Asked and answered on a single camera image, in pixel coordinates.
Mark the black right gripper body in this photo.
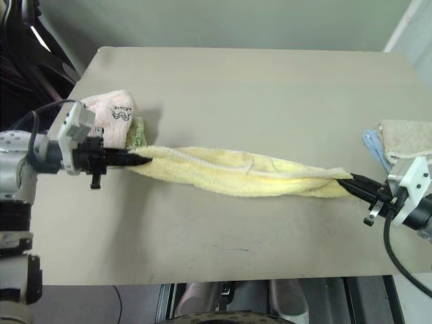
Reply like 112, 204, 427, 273
363, 184, 411, 226

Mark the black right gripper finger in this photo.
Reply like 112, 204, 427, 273
337, 178, 383, 204
350, 172, 388, 194

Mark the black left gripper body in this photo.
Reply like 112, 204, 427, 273
72, 126, 111, 190

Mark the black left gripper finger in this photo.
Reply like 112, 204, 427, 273
105, 157, 153, 167
105, 148, 151, 160

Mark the yellow terry towel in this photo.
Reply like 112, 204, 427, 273
130, 144, 359, 200

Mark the green terry towel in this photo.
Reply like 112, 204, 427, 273
125, 114, 148, 151

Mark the pink embroidered towel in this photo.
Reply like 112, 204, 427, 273
80, 88, 141, 151

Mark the blue terry towel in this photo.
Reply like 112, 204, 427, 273
361, 130, 394, 173

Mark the beige terry towel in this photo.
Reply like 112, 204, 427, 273
377, 118, 432, 165

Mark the black office chair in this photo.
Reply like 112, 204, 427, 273
0, 0, 86, 136

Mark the grey rounded shape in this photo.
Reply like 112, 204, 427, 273
181, 281, 221, 319
269, 278, 305, 317

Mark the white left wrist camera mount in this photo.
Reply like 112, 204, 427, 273
55, 100, 98, 176

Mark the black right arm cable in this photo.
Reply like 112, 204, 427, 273
383, 205, 432, 298

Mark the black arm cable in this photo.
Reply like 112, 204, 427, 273
5, 99, 77, 163
383, 205, 432, 298

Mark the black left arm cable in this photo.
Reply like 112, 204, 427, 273
5, 99, 77, 163

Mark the thin black floor cable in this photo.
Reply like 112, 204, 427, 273
112, 285, 123, 324

